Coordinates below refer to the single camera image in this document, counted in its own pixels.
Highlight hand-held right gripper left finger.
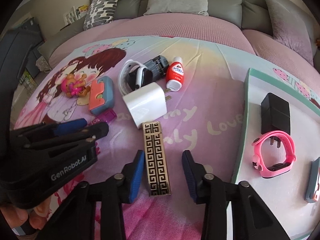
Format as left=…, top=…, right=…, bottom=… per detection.
left=35, top=150, right=145, bottom=240

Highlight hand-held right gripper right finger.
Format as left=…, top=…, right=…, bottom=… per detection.
left=182, top=150, right=292, bottom=240

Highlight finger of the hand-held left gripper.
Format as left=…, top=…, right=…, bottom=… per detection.
left=24, top=122, right=109, bottom=150
left=11, top=118, right=88, bottom=137

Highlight black and gold patterned lighter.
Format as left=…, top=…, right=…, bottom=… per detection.
left=142, top=122, right=172, bottom=197

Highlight pink dog toy figure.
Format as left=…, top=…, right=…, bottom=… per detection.
left=61, top=73, right=91, bottom=98

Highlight white wall charger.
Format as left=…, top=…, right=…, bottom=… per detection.
left=122, top=82, right=173, bottom=129

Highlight white smartwatch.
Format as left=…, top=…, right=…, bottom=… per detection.
left=117, top=59, right=154, bottom=97

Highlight white tray green rim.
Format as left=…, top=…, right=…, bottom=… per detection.
left=231, top=67, right=320, bottom=240

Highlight pink kids watch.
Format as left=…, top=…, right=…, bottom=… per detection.
left=251, top=130, right=297, bottom=179

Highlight dark grey toy car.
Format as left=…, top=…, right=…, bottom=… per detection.
left=143, top=55, right=169, bottom=78

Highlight red and white small bottle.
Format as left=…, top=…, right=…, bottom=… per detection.
left=165, top=56, right=185, bottom=92

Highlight black wall charger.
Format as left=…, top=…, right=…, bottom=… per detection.
left=261, top=92, right=292, bottom=147

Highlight person's left hand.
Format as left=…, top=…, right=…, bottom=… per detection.
left=4, top=191, right=57, bottom=233

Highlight green printed packets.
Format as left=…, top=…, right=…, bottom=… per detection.
left=20, top=69, right=35, bottom=90

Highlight white lace cover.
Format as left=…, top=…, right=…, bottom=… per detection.
left=36, top=57, right=52, bottom=73

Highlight printed cartoon blanket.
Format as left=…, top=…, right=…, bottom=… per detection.
left=10, top=35, right=320, bottom=240

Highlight dark cabinet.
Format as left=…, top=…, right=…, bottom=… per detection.
left=5, top=17, right=44, bottom=80

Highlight white magazine rack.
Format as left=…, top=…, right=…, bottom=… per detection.
left=63, top=6, right=80, bottom=27

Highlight yellow book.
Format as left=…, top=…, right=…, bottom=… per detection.
left=76, top=4, right=89, bottom=18

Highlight black and white patterned pillow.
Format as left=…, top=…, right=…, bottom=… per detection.
left=83, top=0, right=121, bottom=31

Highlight pink knitted bedspread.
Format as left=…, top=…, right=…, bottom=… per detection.
left=47, top=14, right=315, bottom=67

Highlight grey sofa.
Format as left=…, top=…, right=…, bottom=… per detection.
left=37, top=0, right=320, bottom=63

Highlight lilac grey pillow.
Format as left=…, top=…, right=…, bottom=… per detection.
left=264, top=0, right=317, bottom=67

